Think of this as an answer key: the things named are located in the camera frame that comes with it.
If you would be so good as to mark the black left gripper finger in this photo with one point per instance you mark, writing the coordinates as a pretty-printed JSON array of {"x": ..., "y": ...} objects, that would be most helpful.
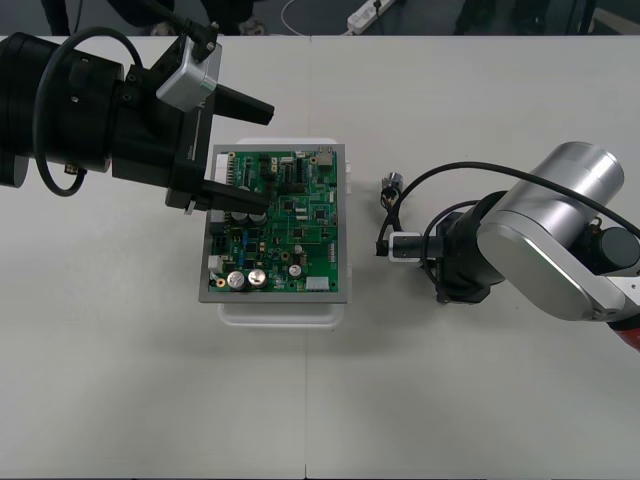
[
  {"x": 235, "y": 198},
  {"x": 245, "y": 106}
]

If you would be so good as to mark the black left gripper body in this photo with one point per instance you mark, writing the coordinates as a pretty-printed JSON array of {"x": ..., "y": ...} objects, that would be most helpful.
[{"x": 150, "y": 140}]

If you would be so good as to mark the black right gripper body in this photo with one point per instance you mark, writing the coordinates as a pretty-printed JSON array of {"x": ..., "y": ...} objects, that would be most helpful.
[{"x": 460, "y": 295}]

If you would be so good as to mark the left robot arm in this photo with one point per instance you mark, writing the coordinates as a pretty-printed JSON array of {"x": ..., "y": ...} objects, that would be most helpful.
[{"x": 50, "y": 100}]

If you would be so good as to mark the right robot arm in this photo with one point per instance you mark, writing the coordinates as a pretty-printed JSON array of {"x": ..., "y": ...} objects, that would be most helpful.
[{"x": 550, "y": 225}]

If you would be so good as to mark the person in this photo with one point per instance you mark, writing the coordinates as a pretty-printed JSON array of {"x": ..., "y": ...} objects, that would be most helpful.
[{"x": 145, "y": 12}]

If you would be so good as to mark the white power strip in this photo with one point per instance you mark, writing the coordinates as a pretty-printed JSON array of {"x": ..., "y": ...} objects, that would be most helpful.
[{"x": 362, "y": 17}]

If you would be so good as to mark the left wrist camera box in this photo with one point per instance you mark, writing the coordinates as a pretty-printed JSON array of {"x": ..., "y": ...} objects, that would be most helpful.
[{"x": 185, "y": 85}]

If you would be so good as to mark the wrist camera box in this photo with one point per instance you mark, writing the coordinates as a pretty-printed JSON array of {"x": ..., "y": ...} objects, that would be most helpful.
[
  {"x": 400, "y": 247},
  {"x": 185, "y": 85}
]

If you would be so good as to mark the green circuit board grey frame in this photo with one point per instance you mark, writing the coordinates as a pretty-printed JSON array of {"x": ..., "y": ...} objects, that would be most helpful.
[{"x": 300, "y": 215}]

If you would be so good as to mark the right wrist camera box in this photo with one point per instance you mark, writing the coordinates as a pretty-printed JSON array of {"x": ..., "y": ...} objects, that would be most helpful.
[{"x": 400, "y": 247}]

